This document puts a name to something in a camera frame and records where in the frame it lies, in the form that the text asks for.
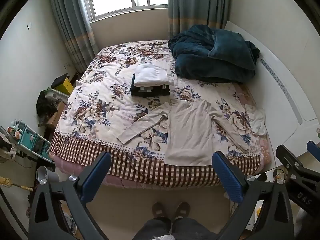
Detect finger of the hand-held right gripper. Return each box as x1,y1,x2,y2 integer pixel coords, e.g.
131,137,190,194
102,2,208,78
307,140,320,161
276,144,311,176

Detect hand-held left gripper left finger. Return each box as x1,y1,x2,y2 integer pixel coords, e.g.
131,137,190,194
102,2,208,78
28,151,112,240

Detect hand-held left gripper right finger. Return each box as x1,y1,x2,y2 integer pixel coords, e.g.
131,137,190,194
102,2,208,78
212,151,296,240

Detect beige long-sleeve shirt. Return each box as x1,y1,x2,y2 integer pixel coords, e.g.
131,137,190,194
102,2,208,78
117,98,256,167

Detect dark clothes pile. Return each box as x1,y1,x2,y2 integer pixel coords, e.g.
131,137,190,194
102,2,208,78
36,89,60,127

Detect small white cloth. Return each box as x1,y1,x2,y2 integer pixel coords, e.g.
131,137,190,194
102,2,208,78
246,104,267,136

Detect grey tube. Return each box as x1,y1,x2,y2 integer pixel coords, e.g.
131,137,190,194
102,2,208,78
36,165,61,183

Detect brown slipper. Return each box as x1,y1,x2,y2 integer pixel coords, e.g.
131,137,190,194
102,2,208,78
175,202,191,218
152,202,168,218

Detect white headboard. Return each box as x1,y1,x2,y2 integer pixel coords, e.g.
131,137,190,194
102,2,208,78
223,20,320,171

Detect person's grey pants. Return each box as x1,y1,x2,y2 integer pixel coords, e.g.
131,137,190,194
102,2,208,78
132,217,218,240

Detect floral bedspread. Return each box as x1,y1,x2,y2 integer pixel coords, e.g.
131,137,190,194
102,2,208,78
48,40,272,188

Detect cardboard box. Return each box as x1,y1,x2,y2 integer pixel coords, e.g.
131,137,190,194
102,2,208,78
45,102,67,131

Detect teal storage rack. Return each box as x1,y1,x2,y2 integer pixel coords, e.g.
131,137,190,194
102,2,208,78
8,119,57,166

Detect yellow box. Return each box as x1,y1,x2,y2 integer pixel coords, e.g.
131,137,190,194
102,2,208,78
53,76,75,96

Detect folded black garment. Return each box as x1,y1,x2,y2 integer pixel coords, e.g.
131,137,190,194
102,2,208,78
130,73,171,98

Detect folded white garment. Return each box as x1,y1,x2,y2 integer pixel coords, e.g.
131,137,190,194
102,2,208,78
133,63,176,87

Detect dark teal plush blanket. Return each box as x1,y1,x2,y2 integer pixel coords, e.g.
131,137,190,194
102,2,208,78
167,24,261,84

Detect grey-green curtain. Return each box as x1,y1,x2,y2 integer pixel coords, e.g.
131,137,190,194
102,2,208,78
167,0,233,39
47,0,99,74

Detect yellow broom handle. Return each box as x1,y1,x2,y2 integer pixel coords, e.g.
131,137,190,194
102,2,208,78
0,177,33,192

